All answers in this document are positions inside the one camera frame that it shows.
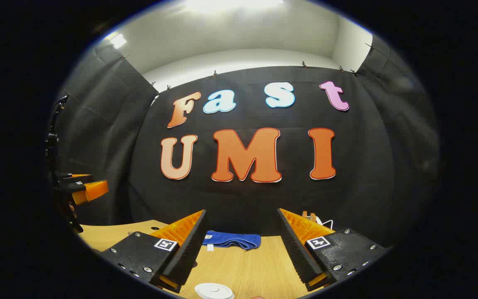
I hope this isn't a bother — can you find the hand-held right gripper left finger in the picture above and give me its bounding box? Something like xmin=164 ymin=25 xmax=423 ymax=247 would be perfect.
xmin=98 ymin=209 xmax=207 ymax=294

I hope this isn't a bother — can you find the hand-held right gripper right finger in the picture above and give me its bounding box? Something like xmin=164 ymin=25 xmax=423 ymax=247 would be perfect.
xmin=277 ymin=208 xmax=391 ymax=292

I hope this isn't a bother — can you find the white teacup lid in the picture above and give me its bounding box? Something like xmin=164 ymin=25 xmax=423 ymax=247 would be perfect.
xmin=194 ymin=283 xmax=235 ymax=299

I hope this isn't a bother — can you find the blue towel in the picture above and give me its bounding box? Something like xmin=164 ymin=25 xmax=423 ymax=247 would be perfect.
xmin=202 ymin=230 xmax=261 ymax=251

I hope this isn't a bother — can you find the black backdrop cloth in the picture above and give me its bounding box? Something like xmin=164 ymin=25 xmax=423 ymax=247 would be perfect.
xmin=56 ymin=33 xmax=441 ymax=250

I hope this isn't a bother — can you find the ceiling light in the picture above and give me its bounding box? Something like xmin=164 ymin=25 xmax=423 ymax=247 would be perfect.
xmin=106 ymin=32 xmax=128 ymax=49

